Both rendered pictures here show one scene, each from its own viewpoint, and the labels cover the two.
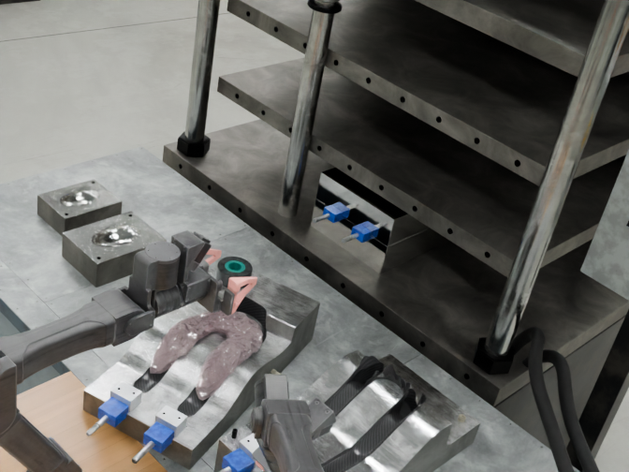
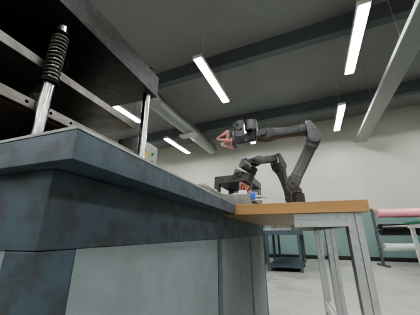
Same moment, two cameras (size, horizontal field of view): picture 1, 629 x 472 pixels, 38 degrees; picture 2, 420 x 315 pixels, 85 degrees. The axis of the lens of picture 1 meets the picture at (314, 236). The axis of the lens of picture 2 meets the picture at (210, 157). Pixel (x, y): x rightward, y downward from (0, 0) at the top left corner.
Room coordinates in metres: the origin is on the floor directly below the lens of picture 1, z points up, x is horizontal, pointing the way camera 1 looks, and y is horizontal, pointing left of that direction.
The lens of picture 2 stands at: (1.83, 1.26, 0.69)
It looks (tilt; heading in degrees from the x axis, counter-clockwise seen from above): 19 degrees up; 250
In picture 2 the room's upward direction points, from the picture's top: straight up
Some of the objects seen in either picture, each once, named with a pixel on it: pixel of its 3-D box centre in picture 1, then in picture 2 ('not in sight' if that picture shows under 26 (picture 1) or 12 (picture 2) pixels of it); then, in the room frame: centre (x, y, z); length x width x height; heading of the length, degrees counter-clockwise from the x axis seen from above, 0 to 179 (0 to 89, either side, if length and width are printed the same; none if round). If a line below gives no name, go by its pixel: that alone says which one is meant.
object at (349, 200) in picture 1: (409, 199); not in sight; (2.31, -0.25, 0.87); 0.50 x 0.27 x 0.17; 141
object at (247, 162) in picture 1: (405, 217); not in sight; (2.40, -0.26, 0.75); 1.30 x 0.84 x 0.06; 51
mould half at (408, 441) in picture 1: (356, 433); not in sight; (1.35, -0.16, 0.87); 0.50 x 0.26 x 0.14; 141
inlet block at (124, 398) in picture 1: (109, 414); (252, 196); (1.27, 0.32, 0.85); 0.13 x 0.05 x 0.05; 158
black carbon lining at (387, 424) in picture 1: (352, 415); not in sight; (1.34, -0.14, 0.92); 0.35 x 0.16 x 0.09; 141
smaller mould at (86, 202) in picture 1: (80, 207); not in sight; (1.99, 0.61, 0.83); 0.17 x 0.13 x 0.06; 141
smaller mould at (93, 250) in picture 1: (114, 247); not in sight; (1.84, 0.48, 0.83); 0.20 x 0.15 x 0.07; 141
